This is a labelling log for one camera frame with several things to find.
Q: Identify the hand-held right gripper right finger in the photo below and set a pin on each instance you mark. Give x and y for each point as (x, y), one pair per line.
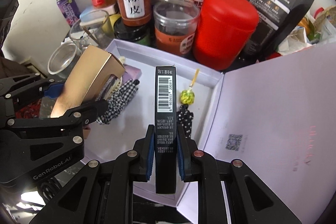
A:
(180, 158)

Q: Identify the red plastic canister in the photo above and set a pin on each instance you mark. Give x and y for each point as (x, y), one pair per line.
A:
(223, 32)

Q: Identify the yellow-green lemon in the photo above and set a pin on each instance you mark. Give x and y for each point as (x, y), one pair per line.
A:
(115, 23)

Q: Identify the green lollipop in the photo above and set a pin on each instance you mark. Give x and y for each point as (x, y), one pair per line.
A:
(187, 96)

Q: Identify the dark jar with black lid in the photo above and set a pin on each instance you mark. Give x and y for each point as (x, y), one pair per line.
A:
(131, 33)

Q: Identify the black polka-dot scrunchie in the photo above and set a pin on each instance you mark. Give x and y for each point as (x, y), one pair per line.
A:
(185, 119)

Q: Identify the blue white sponge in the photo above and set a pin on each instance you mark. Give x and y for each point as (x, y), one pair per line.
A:
(90, 11)

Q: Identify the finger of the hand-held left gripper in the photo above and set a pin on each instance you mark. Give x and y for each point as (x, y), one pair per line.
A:
(53, 88)
(78, 119)

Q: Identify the black white gingham scrunchie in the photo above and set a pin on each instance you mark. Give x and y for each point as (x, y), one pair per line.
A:
(120, 98)

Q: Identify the lavender gift box with lid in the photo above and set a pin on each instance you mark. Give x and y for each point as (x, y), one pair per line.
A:
(141, 108)

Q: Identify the cream picture frame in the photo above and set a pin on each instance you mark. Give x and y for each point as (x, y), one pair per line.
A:
(31, 62)

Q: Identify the slim black barcode box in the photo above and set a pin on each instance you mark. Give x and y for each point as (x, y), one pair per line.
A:
(165, 121)

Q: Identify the clear glass mug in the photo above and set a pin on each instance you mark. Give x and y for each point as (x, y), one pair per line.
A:
(86, 29)

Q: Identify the short jar with orange label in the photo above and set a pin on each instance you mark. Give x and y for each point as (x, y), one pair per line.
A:
(174, 29)

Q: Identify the brown clothing pile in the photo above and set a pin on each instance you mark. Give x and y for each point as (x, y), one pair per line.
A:
(13, 65)

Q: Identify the tan rectangular cardboard box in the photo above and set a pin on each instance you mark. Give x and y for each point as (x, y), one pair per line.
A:
(84, 77)

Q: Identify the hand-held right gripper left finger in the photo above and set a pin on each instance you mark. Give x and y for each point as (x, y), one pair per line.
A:
(150, 155)

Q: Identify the small metal bowl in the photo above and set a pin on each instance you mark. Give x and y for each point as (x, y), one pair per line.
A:
(61, 61)

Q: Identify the cream hair claw clip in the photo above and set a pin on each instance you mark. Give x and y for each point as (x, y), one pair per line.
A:
(122, 60)

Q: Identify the purple drink can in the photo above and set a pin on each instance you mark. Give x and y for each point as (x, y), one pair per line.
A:
(68, 10)

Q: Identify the purple makeup palette box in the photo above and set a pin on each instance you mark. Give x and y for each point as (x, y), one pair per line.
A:
(132, 73)

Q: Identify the woven round ornament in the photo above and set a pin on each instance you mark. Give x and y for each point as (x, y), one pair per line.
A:
(325, 16)

